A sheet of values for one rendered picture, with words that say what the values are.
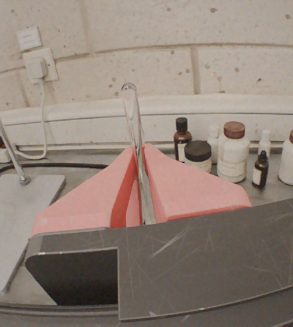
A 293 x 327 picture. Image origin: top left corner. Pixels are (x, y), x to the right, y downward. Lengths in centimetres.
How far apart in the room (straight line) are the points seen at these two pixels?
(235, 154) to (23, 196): 44
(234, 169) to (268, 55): 26
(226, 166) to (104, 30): 38
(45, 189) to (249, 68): 51
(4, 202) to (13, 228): 10
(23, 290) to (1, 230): 15
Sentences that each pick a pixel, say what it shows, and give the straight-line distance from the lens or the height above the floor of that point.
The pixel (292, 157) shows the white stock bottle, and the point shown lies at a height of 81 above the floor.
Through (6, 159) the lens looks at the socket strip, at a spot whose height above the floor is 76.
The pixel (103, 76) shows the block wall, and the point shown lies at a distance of 63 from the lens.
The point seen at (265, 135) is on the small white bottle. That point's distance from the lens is 56.
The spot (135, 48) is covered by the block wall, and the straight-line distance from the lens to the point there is 60.
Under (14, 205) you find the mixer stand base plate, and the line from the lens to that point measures 59.
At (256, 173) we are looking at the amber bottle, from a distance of 51.
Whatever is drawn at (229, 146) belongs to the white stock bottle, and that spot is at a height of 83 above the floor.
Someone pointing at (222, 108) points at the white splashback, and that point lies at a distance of 58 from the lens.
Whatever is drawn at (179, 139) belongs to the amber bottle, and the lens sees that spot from 54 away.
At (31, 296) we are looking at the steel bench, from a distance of 44.
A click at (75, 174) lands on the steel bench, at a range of 61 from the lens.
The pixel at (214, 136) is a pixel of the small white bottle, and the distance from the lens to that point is 54.
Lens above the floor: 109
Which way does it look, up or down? 36 degrees down
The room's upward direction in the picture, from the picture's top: 9 degrees counter-clockwise
